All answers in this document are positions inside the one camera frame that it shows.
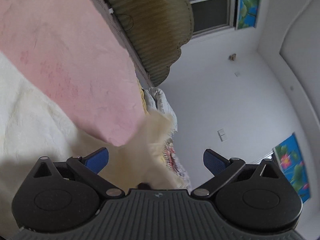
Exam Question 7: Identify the white lace pants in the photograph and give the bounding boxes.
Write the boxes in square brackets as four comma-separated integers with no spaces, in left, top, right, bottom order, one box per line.
[1,55,187,237]

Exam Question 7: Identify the zebra floral quilt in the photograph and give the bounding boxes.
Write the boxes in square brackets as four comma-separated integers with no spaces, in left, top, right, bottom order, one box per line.
[162,138,193,193]

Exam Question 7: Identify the lotus flower poster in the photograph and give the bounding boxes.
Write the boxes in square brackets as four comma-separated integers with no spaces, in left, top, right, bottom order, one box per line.
[236,0,260,29]
[273,133,311,203]

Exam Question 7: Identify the yellow blanket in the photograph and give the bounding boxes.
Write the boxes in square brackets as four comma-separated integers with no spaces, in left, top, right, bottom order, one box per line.
[137,80,148,115]

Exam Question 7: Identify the white printed pillow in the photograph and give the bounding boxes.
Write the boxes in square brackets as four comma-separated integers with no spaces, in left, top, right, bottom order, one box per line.
[144,87,178,136]

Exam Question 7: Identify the beige patterned mattress cover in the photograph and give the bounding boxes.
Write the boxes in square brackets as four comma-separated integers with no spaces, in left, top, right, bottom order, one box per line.
[92,0,153,89]

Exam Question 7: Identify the pink bed sheet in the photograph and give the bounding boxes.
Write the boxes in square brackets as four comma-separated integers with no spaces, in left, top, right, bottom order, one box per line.
[1,0,144,146]

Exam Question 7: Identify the olive green padded headboard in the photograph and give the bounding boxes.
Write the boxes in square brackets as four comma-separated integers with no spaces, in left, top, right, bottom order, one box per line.
[108,0,194,86]

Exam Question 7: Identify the dark window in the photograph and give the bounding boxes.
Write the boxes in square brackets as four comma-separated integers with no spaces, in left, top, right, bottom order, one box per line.
[189,0,236,36]

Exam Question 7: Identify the white wall switch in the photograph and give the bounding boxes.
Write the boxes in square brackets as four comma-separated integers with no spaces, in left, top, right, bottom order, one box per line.
[217,129,227,142]

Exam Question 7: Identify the black charging cable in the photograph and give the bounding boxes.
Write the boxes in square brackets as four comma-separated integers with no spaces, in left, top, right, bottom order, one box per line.
[108,7,135,32]

